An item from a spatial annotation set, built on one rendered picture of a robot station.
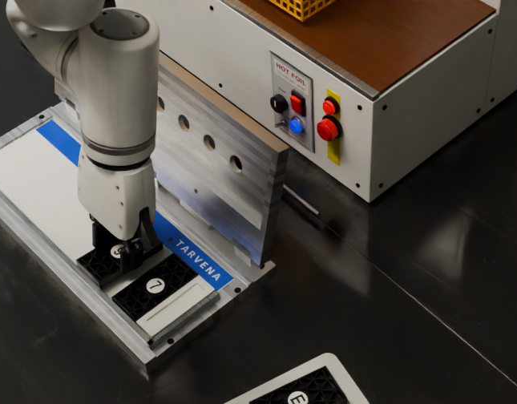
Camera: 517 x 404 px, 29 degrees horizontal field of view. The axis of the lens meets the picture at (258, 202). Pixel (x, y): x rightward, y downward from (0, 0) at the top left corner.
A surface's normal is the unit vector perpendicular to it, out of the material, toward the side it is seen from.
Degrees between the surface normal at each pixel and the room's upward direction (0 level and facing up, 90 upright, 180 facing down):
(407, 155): 90
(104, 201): 78
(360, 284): 0
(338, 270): 0
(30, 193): 0
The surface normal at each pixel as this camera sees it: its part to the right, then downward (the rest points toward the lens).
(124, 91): 0.27, 0.65
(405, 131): 0.67, 0.54
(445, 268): -0.06, -0.65
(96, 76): -0.47, 0.55
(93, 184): -0.74, 0.39
